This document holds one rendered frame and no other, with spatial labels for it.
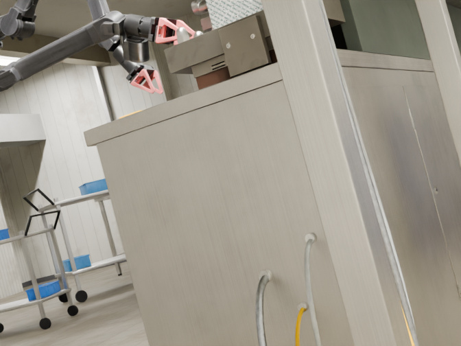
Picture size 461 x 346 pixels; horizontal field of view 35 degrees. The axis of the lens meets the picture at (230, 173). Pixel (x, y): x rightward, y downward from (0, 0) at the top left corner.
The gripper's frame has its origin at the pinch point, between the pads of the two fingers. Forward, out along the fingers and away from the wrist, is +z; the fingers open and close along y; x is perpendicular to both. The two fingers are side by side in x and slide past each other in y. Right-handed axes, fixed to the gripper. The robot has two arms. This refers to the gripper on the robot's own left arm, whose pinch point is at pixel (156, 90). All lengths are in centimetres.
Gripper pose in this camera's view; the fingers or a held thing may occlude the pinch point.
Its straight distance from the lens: 245.1
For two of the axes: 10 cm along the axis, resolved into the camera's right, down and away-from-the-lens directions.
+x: -6.5, 6.9, 3.2
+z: 6.6, 7.2, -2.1
